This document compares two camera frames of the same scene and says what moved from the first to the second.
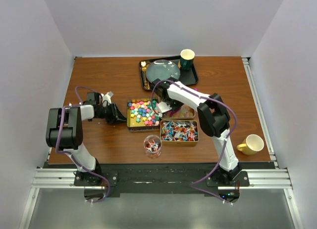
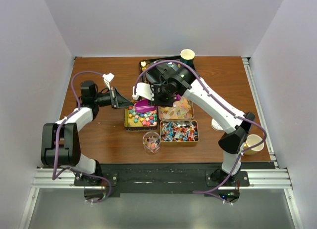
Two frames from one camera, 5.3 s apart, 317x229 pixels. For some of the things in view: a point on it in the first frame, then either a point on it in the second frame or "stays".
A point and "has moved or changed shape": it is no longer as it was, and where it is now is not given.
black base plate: (151, 180) stays
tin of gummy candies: (184, 111) stays
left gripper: (116, 114) -> (118, 100)
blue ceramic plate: (162, 69) stays
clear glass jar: (152, 146) has moved or changed shape
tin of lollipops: (179, 132) stays
